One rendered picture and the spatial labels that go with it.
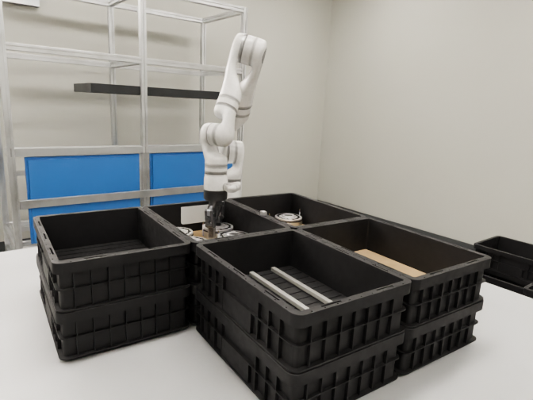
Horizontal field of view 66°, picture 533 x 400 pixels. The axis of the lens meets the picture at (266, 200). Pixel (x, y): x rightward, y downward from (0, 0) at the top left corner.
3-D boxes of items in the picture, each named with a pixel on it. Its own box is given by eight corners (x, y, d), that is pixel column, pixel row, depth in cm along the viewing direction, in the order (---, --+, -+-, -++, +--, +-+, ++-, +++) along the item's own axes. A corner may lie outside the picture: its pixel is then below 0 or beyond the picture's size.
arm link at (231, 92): (210, 96, 125) (237, 105, 125) (237, 25, 132) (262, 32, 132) (211, 109, 134) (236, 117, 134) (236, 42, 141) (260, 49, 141)
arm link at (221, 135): (222, 140, 121) (236, 100, 125) (197, 138, 125) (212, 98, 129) (232, 151, 127) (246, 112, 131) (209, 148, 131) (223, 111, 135)
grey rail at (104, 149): (5, 155, 254) (5, 147, 253) (236, 148, 356) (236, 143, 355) (7, 156, 247) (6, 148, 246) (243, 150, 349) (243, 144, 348)
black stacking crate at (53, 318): (38, 293, 119) (35, 254, 116) (142, 274, 135) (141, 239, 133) (59, 367, 87) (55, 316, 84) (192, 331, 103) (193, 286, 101)
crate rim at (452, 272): (293, 236, 115) (293, 228, 115) (368, 224, 132) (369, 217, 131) (414, 292, 83) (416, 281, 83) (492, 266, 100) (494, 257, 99)
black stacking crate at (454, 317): (289, 304, 120) (291, 265, 117) (361, 284, 136) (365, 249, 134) (401, 382, 88) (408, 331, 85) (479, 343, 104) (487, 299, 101)
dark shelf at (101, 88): (74, 91, 304) (73, 83, 303) (215, 99, 376) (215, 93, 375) (91, 91, 270) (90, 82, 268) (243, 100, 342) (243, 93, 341)
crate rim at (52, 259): (32, 224, 114) (32, 216, 114) (140, 213, 131) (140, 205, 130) (53, 276, 82) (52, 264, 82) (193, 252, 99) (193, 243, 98)
